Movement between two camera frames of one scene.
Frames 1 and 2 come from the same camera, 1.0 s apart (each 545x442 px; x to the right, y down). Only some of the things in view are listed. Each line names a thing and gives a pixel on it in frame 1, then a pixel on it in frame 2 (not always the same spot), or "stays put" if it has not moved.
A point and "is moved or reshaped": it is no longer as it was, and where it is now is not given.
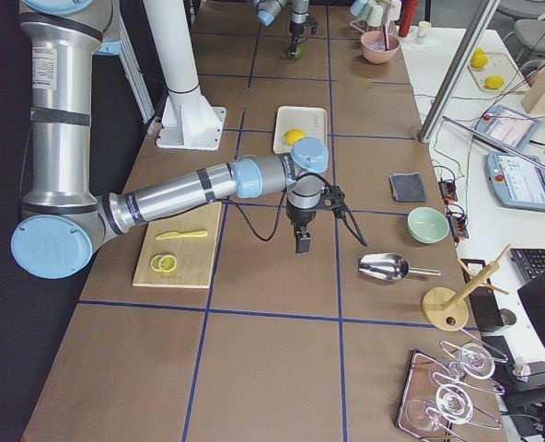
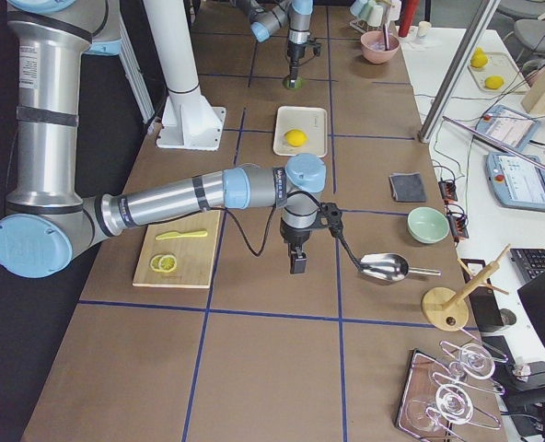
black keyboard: [530, 261] stays put
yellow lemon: [293, 135] stays put
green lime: [297, 54] is moved or reshaped
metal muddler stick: [386, 37] stays put
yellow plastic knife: [177, 234] stays put
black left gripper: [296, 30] → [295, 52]
